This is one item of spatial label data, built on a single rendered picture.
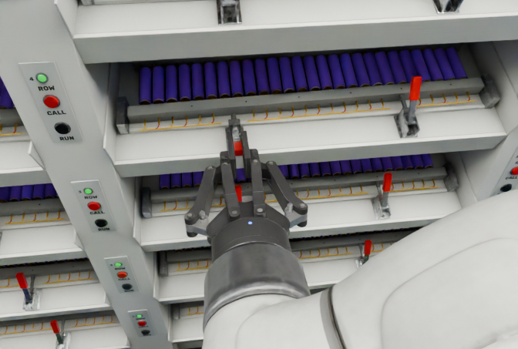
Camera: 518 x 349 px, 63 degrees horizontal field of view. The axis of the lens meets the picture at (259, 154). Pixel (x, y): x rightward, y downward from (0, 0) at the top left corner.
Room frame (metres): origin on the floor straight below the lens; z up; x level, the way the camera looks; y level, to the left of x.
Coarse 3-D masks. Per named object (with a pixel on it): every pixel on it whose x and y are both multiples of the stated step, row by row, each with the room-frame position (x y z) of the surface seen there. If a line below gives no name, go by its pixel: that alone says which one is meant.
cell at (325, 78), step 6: (318, 60) 0.61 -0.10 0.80; (324, 60) 0.61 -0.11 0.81; (318, 66) 0.60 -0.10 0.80; (324, 66) 0.60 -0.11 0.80; (318, 72) 0.59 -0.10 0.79; (324, 72) 0.59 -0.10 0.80; (324, 78) 0.58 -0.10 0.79; (330, 78) 0.58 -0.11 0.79; (324, 84) 0.57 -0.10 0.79; (330, 84) 0.57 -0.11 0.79
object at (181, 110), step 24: (264, 96) 0.54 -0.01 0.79; (288, 96) 0.54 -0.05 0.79; (312, 96) 0.54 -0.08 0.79; (336, 96) 0.54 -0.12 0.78; (360, 96) 0.54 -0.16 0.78; (384, 96) 0.55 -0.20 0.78; (408, 96) 0.56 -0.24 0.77; (432, 96) 0.56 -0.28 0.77; (456, 96) 0.56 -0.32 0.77; (144, 120) 0.50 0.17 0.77
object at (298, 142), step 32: (128, 64) 0.61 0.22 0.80; (480, 64) 0.63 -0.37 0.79; (128, 96) 0.55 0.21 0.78; (448, 96) 0.57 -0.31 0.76; (480, 96) 0.57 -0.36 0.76; (512, 96) 0.53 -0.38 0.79; (128, 128) 0.49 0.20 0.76; (224, 128) 0.50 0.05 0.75; (256, 128) 0.50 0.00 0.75; (288, 128) 0.51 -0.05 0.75; (320, 128) 0.51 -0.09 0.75; (352, 128) 0.51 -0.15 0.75; (384, 128) 0.51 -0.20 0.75; (448, 128) 0.51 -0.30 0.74; (480, 128) 0.52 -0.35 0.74; (512, 128) 0.50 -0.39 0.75; (128, 160) 0.45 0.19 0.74; (160, 160) 0.45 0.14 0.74; (192, 160) 0.45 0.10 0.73; (288, 160) 0.48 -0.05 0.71; (320, 160) 0.49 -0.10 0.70
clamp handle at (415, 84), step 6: (414, 78) 0.52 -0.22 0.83; (420, 78) 0.52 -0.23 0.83; (414, 84) 0.52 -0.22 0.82; (420, 84) 0.52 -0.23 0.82; (414, 90) 0.51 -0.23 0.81; (414, 96) 0.51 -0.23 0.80; (414, 102) 0.51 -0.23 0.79; (414, 108) 0.51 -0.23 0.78; (408, 114) 0.51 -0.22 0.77; (414, 114) 0.51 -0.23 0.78; (408, 120) 0.50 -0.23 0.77
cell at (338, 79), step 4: (328, 56) 0.62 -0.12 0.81; (332, 56) 0.62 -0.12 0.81; (336, 56) 0.62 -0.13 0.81; (328, 60) 0.62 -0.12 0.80; (332, 60) 0.61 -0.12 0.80; (336, 60) 0.61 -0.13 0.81; (328, 64) 0.61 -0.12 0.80; (332, 64) 0.61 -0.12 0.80; (336, 64) 0.60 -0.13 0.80; (332, 68) 0.60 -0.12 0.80; (336, 68) 0.60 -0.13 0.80; (340, 68) 0.60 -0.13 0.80; (332, 72) 0.59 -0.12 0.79; (336, 72) 0.59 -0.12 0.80; (340, 72) 0.59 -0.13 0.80; (332, 76) 0.59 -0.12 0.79; (336, 76) 0.58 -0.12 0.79; (340, 76) 0.58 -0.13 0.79; (332, 80) 0.58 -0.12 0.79; (336, 80) 0.58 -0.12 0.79; (340, 80) 0.57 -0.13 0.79; (336, 84) 0.57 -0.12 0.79; (340, 84) 0.57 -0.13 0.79; (344, 84) 0.57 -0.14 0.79
